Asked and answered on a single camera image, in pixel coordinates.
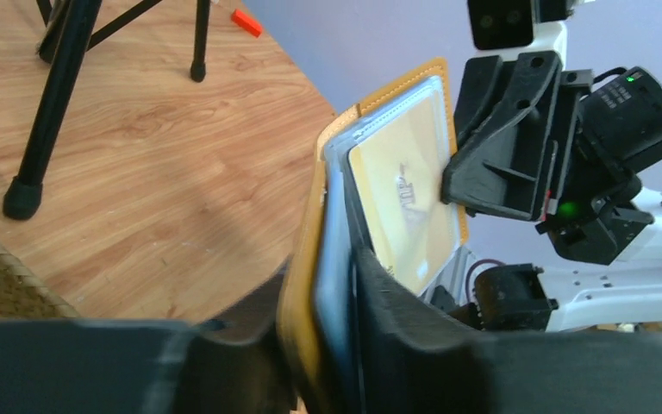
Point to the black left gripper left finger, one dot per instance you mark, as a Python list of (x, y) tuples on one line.
[(231, 363)]

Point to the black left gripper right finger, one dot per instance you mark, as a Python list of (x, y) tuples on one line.
[(508, 371)]

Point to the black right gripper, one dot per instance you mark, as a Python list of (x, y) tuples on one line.
[(521, 155)]

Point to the beige illustrated card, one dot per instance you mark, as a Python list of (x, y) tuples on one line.
[(397, 162)]

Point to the yellow leather card holder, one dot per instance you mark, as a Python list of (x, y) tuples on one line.
[(318, 324)]

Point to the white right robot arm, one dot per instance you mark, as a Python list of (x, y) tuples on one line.
[(623, 112)]

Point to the red toy block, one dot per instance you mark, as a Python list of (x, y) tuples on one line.
[(246, 22)]

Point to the black music stand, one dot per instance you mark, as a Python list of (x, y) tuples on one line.
[(69, 35)]

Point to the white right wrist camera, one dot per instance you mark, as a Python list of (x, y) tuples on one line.
[(508, 28)]

